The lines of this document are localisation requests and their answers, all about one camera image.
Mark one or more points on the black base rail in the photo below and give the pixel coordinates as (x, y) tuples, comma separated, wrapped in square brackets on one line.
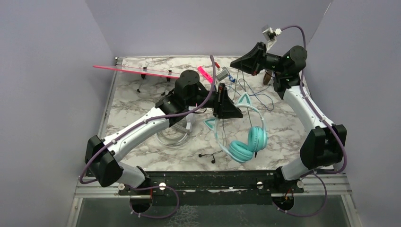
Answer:
[(203, 188)]

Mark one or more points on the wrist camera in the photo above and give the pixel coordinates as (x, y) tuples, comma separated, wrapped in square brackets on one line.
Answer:
[(222, 72), (270, 35)]

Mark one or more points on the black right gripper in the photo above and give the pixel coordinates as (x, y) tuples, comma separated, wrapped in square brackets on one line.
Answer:
[(252, 62)]

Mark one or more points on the teal cat-ear headphones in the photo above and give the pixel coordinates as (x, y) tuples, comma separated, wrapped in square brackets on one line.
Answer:
[(245, 143)]

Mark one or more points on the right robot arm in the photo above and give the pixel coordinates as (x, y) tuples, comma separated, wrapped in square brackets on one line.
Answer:
[(325, 142)]

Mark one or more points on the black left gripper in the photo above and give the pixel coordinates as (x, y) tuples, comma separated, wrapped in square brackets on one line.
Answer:
[(223, 106)]

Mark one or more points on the pink highlighter marker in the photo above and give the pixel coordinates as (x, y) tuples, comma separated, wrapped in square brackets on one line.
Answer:
[(205, 74)]

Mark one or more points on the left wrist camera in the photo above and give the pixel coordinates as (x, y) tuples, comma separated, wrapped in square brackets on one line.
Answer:
[(222, 72)]

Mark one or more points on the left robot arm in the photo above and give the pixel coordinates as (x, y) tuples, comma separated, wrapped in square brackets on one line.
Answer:
[(103, 156)]

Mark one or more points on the white grey over-ear headphones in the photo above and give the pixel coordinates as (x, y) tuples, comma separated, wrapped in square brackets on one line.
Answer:
[(178, 134)]

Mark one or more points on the brown over-ear headphones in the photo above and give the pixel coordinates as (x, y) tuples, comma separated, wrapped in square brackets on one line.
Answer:
[(268, 77)]

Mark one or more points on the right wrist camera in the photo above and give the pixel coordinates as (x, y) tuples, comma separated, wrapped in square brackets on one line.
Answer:
[(270, 35)]

